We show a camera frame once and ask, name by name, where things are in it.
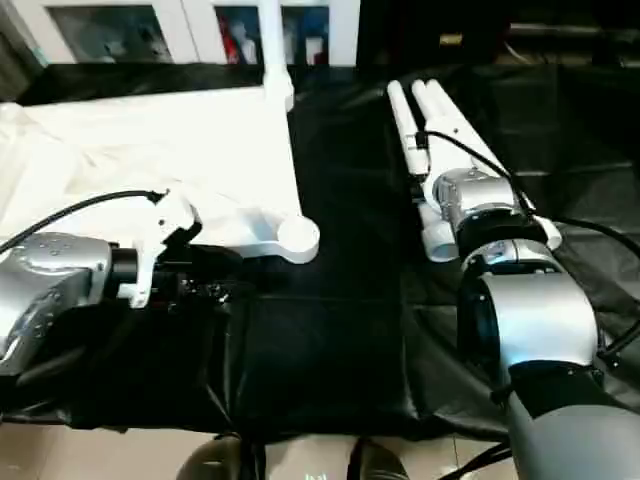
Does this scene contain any white plastic table top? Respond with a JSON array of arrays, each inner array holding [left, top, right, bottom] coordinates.
[[0, 81, 322, 265]]

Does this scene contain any black work surface mat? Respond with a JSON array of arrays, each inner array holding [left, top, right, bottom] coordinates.
[[0, 62, 640, 444]]

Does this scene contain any red item in cabinet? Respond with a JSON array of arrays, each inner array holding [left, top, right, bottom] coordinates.
[[223, 13, 242, 65]]

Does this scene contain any grey metal bar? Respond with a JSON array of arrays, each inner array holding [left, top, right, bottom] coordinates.
[[508, 20, 640, 40]]

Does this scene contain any black right robot foot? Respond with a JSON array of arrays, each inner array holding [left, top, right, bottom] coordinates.
[[346, 436, 410, 480]]

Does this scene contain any white glass door cabinet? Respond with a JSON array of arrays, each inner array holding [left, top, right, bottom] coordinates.
[[29, 0, 362, 67]]

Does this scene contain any grey curtain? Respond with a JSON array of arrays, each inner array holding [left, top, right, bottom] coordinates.
[[0, 0, 49, 99]]

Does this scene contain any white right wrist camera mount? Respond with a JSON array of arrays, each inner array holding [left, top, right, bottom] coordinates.
[[405, 97, 484, 201]]

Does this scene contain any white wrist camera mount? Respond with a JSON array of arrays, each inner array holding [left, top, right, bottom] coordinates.
[[131, 187, 205, 310], [405, 97, 484, 201]]

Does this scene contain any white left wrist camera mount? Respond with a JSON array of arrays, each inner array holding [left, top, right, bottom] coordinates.
[[131, 187, 205, 310]]

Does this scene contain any black left wrist camera cable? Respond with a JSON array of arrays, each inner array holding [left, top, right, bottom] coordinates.
[[0, 187, 170, 255]]

